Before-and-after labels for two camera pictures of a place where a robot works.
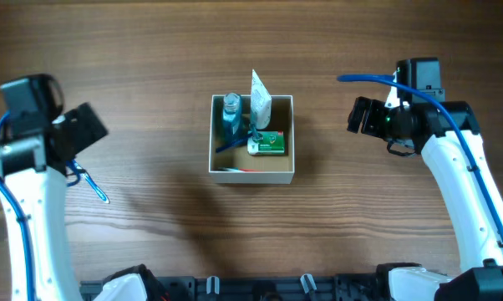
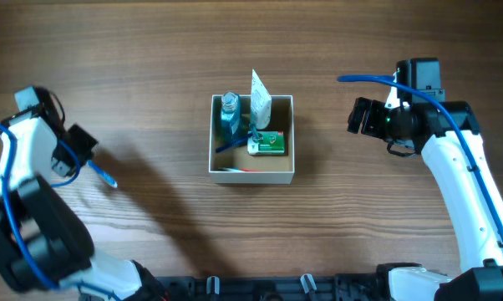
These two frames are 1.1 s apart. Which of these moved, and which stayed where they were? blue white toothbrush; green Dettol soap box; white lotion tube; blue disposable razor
Moved: blue white toothbrush
Stayed: green Dettol soap box; white lotion tube; blue disposable razor
